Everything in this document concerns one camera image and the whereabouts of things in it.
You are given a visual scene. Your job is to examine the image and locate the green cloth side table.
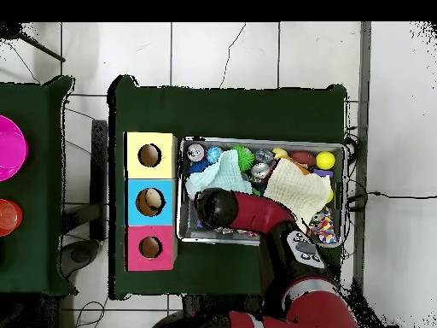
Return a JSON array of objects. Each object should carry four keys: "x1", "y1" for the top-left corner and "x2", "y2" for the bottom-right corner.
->
[{"x1": 0, "y1": 76, "x2": 76, "y2": 296}]

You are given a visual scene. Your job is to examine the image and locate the yellow ball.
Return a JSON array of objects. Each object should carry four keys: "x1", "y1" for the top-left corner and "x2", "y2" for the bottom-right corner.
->
[{"x1": 316, "y1": 150, "x2": 336, "y2": 171}]

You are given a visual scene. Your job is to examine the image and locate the silver can with open top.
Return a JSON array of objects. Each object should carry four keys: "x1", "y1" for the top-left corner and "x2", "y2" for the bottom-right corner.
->
[{"x1": 250, "y1": 161, "x2": 272, "y2": 183}]

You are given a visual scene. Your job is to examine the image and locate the silver can with pull tab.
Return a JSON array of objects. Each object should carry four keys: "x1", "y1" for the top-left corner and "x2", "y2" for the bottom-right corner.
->
[{"x1": 187, "y1": 143, "x2": 206, "y2": 162}]

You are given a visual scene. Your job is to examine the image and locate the wooden box with three holes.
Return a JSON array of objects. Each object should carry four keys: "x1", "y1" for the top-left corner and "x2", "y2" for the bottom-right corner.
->
[{"x1": 123, "y1": 131, "x2": 180, "y2": 272}]

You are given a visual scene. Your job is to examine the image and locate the clear mesh bin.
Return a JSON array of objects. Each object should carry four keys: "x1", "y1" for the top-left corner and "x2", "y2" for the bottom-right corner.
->
[{"x1": 177, "y1": 136, "x2": 346, "y2": 246}]

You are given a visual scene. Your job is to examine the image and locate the dark green table cloth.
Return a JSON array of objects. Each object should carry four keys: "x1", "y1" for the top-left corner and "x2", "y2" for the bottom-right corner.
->
[{"x1": 108, "y1": 74, "x2": 349, "y2": 301}]

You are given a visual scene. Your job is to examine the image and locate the pink bowl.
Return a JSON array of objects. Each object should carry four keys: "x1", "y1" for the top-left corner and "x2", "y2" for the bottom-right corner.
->
[{"x1": 0, "y1": 114, "x2": 29, "y2": 183}]

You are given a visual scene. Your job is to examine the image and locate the brown toy football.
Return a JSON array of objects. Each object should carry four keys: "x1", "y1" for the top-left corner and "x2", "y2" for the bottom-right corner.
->
[{"x1": 289, "y1": 149, "x2": 318, "y2": 168}]

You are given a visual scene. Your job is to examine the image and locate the large green spiky ball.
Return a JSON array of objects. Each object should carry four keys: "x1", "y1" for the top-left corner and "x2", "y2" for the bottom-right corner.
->
[{"x1": 230, "y1": 144, "x2": 256, "y2": 171}]

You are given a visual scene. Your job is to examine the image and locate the cream yellow muslin cloth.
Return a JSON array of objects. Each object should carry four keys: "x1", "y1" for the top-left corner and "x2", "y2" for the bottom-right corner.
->
[{"x1": 262, "y1": 158, "x2": 334, "y2": 230}]

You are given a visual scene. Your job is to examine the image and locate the small globe ball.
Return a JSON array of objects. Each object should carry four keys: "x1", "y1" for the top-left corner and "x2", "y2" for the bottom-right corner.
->
[{"x1": 207, "y1": 146, "x2": 224, "y2": 164}]

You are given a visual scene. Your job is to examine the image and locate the red cup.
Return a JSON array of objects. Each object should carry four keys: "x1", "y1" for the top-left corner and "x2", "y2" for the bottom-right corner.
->
[{"x1": 0, "y1": 198, "x2": 24, "y2": 237}]

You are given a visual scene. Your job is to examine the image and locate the black floor stand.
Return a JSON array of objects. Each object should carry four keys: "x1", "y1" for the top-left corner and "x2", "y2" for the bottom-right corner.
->
[{"x1": 60, "y1": 119, "x2": 109, "y2": 273}]

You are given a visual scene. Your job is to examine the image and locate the mint green muslin cloth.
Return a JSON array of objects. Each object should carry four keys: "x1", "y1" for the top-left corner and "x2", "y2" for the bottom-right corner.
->
[{"x1": 185, "y1": 158, "x2": 253, "y2": 202}]

